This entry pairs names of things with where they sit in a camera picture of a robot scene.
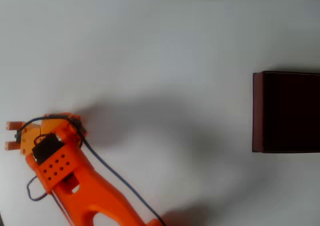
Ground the looped blue wire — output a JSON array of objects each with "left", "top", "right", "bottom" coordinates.
[{"left": 26, "top": 174, "right": 52, "bottom": 202}]

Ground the long blue cable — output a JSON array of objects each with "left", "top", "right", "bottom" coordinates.
[{"left": 18, "top": 116, "right": 167, "bottom": 226}]

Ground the dark red box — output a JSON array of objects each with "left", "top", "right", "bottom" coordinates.
[{"left": 251, "top": 70, "right": 320, "bottom": 154}]

